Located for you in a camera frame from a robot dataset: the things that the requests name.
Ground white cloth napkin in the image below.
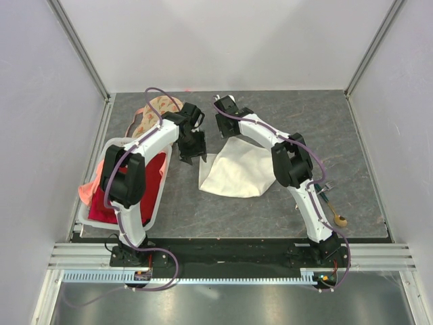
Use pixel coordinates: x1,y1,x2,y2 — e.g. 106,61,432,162
198,137,275,198

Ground pink cloth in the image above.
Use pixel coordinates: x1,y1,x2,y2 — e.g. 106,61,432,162
78,160,104,207

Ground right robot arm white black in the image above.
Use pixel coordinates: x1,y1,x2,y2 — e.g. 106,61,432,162
214,95,340,267

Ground red cloth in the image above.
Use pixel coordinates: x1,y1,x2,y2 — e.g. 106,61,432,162
88,152,166,225

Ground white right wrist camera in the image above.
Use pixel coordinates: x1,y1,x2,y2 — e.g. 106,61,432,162
217,95,235,103

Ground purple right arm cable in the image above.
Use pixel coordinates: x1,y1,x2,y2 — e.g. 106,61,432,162
212,96,352,292

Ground white slotted cable duct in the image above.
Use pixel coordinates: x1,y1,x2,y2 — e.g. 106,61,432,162
62,269,336,285

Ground green handled wooden spoon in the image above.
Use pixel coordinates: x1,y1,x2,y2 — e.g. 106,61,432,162
317,191,348,228

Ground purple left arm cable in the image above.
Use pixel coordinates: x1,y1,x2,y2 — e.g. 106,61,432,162
103,87,185,251

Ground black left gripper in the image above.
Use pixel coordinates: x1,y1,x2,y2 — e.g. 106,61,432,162
177,130,207,166

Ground floral beige eye mask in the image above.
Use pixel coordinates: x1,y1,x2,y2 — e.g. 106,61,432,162
125,95,183,138

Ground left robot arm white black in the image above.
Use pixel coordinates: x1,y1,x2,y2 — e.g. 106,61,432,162
99,103,207,266

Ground white plastic basket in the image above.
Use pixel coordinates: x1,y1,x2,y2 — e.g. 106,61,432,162
78,137,172,231

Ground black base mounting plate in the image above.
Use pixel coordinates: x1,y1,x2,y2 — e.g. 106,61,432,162
72,236,349,272

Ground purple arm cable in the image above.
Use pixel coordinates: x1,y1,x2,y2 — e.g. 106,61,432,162
103,87,185,251
212,96,352,292

